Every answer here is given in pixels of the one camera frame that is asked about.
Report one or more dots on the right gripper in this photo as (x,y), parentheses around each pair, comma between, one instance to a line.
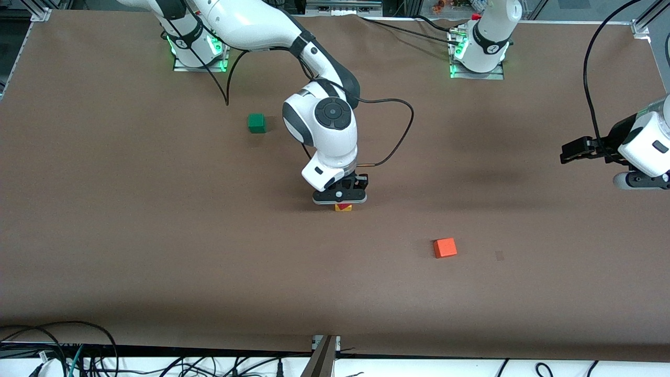
(360,183)

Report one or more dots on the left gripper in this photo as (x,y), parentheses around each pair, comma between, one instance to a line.
(616,137)

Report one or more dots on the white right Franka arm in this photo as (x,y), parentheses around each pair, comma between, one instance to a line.
(251,23)

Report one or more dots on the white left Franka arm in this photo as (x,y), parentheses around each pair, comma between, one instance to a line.
(492,36)

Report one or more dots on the yellow wooden cube block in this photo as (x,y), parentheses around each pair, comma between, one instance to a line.
(337,209)

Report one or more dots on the green wooden cube block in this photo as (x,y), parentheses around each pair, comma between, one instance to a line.
(256,123)

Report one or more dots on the orange wooden cube block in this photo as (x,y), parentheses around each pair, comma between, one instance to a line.
(445,247)

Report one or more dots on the grey background device box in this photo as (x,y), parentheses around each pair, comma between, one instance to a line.
(340,6)

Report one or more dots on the aluminium table edge rail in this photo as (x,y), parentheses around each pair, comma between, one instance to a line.
(663,68)
(14,52)

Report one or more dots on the aluminium frame corner bracket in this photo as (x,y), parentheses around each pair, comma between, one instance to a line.
(641,28)
(42,14)

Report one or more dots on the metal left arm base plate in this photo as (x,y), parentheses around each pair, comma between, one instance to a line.
(476,75)

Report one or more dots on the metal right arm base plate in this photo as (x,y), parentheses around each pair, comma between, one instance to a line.
(209,66)

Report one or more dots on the small metal edge bracket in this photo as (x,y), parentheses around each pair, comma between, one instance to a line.
(335,341)

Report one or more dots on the grey slanted metal post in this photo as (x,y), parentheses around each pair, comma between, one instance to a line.
(320,364)

